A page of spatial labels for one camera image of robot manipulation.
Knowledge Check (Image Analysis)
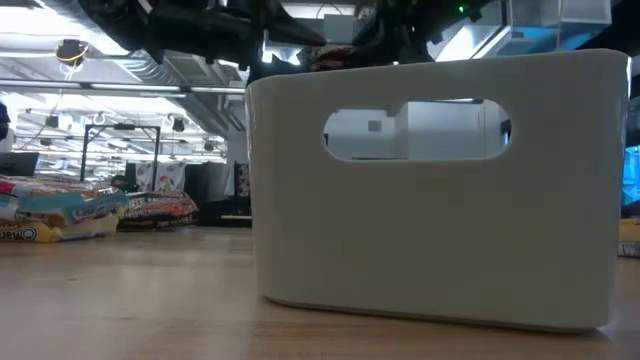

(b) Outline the long ceiling light strip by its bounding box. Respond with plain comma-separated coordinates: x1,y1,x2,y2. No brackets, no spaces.
0,78,247,97

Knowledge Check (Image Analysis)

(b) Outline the black metal stand frame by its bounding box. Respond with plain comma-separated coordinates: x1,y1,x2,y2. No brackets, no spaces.
79,123,162,184

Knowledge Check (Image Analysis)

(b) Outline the black monitor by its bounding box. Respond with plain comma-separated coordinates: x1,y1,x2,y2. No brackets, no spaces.
0,151,40,177

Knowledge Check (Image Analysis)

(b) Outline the black ceiling-mounted device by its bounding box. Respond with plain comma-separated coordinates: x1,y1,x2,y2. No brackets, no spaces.
53,37,92,67

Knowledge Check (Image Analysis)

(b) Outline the patterned cloth panel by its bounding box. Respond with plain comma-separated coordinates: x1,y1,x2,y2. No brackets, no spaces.
134,160,187,194
234,162,251,199

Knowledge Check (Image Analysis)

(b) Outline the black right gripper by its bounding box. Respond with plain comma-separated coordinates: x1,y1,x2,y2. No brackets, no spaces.
349,0,501,69

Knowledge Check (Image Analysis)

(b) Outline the dark partition panel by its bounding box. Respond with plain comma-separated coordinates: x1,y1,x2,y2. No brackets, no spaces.
184,162,236,221

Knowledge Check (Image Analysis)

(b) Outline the Maruchan beef ramen pack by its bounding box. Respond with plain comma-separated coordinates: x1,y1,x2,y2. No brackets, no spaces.
0,174,130,227

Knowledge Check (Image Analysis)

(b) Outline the black aluminium table frame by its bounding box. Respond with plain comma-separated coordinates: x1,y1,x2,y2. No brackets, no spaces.
197,213,254,229

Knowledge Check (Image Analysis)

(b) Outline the clear plastic tray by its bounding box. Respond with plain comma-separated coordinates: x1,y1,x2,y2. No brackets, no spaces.
244,48,632,334

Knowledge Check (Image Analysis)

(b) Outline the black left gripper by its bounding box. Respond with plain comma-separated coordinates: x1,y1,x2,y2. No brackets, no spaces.
149,0,327,84

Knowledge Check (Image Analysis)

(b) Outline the yellow Maruchan chicken ramen pack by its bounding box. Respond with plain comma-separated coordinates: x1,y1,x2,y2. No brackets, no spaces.
617,216,640,259
0,213,122,245

